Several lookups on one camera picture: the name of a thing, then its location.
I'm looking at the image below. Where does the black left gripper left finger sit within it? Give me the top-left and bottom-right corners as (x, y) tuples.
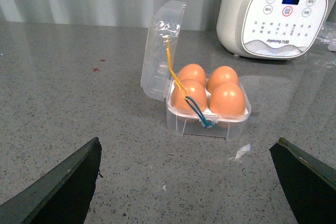
(1, 137), (101, 223)

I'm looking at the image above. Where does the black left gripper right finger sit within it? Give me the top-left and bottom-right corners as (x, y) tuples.
(269, 137), (335, 223)

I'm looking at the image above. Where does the brown egg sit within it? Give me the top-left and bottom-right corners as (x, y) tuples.
(207, 66), (239, 93)
(177, 63), (206, 88)
(171, 79), (207, 111)
(209, 82), (246, 115)

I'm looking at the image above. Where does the clear plastic egg box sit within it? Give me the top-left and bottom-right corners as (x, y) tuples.
(141, 1), (251, 140)

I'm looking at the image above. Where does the brown egg in box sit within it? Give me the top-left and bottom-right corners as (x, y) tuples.
(177, 63), (206, 88)
(207, 66), (239, 93)
(171, 79), (207, 111)

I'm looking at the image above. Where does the blue rubber band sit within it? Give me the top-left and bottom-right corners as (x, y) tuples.
(185, 96), (215, 129)

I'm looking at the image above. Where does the clear plastic bag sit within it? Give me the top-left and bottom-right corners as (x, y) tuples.
(317, 22), (335, 52)

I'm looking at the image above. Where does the white electric cooker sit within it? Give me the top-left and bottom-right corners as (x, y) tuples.
(216, 0), (329, 60)

